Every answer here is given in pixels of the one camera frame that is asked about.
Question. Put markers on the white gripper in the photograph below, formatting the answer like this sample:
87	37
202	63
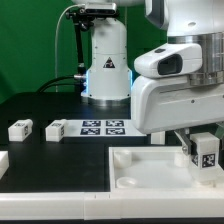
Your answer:
172	103

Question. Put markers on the white square tabletop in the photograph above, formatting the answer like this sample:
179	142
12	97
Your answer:
155	168

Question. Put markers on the white marker sheet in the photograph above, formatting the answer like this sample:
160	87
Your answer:
101	128

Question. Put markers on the white front fence rail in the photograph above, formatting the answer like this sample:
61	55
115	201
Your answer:
112	205

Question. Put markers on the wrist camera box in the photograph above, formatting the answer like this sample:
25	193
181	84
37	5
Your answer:
169	60

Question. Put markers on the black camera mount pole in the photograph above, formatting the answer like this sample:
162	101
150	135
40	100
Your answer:
82	22

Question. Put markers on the grey base camera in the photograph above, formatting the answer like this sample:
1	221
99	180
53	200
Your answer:
94	8

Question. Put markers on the white left fence rail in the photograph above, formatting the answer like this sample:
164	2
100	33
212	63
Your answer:
4	162

